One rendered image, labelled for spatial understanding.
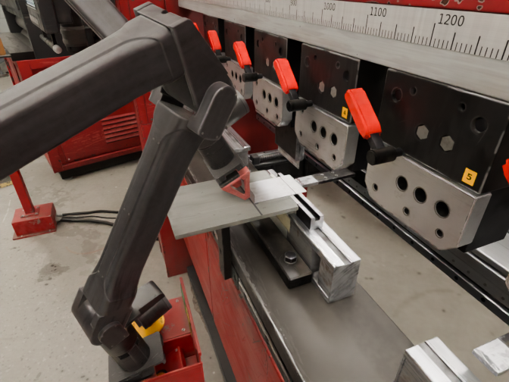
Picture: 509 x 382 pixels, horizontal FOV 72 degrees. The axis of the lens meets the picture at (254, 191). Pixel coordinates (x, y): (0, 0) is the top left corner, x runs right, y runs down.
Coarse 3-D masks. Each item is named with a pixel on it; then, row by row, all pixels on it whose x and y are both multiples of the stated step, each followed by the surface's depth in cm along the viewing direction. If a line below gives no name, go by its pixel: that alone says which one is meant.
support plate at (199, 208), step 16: (256, 176) 85; (192, 192) 79; (208, 192) 79; (224, 192) 79; (240, 192) 79; (176, 208) 73; (192, 208) 73; (208, 208) 73; (224, 208) 73; (240, 208) 73; (272, 208) 73; (288, 208) 73; (176, 224) 68; (192, 224) 68; (208, 224) 68; (224, 224) 69
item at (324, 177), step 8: (344, 168) 88; (312, 176) 84; (320, 176) 84; (328, 176) 84; (336, 176) 84; (344, 176) 84; (352, 176) 85; (360, 176) 84; (304, 184) 81; (312, 184) 82
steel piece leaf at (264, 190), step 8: (256, 184) 81; (264, 184) 81; (272, 184) 81; (280, 184) 81; (256, 192) 78; (264, 192) 78; (272, 192) 78; (280, 192) 78; (288, 192) 78; (256, 200) 76; (264, 200) 76
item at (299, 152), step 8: (280, 128) 76; (288, 128) 73; (280, 136) 77; (288, 136) 74; (296, 136) 70; (280, 144) 78; (288, 144) 74; (296, 144) 71; (280, 152) 81; (288, 152) 75; (296, 152) 72; (296, 160) 73
